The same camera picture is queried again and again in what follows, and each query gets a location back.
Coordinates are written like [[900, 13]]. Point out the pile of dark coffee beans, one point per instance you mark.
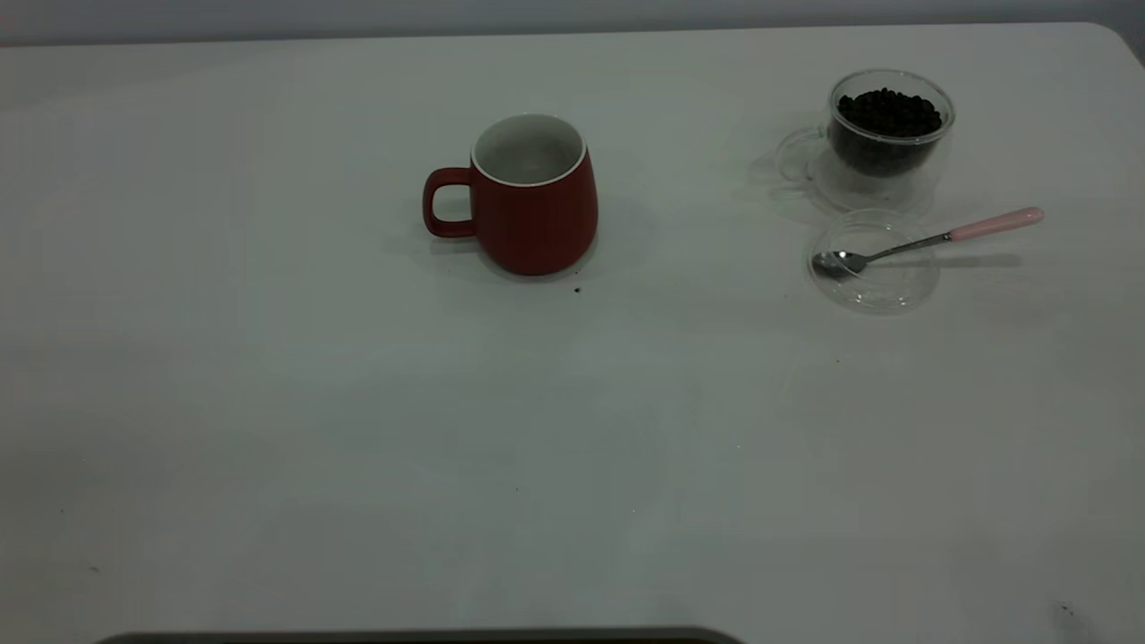
[[886, 116]]

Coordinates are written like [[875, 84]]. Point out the red ceramic mug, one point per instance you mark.
[[537, 224]]

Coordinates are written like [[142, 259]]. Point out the clear glass saucer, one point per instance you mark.
[[881, 288]]

